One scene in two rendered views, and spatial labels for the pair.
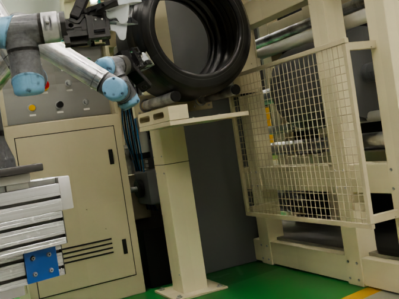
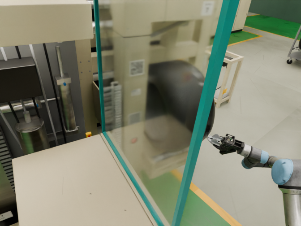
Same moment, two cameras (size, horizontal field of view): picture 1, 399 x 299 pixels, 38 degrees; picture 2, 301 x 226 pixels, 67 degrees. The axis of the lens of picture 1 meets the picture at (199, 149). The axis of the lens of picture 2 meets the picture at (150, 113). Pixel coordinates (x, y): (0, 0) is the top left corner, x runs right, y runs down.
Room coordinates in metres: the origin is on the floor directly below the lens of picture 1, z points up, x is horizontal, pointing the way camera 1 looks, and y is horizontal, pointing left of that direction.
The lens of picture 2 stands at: (2.80, 1.18, 1.94)
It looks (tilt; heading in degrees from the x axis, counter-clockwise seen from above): 35 degrees down; 263
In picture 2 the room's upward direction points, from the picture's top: 5 degrees clockwise
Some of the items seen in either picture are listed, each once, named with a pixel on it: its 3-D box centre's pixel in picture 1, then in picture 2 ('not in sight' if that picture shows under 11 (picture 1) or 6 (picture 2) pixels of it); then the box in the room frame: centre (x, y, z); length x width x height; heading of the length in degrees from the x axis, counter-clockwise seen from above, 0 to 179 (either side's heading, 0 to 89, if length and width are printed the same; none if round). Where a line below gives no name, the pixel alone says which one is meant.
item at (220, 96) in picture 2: not in sight; (214, 76); (1.39, -2.10, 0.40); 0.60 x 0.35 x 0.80; 126
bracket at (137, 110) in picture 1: (173, 102); not in sight; (2.73, 0.09, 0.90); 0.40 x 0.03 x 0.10; 116
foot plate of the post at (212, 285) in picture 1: (190, 288); not in sight; (2.79, 0.14, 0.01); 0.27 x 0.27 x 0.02; 26
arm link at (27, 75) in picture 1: (27, 73); not in sight; (1.44, 0.39, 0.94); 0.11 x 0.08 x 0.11; 11
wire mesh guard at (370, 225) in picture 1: (288, 140); not in sight; (2.50, -0.38, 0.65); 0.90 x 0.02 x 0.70; 26
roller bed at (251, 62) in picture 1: (234, 66); (110, 101); (2.93, -0.23, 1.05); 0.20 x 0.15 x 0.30; 26
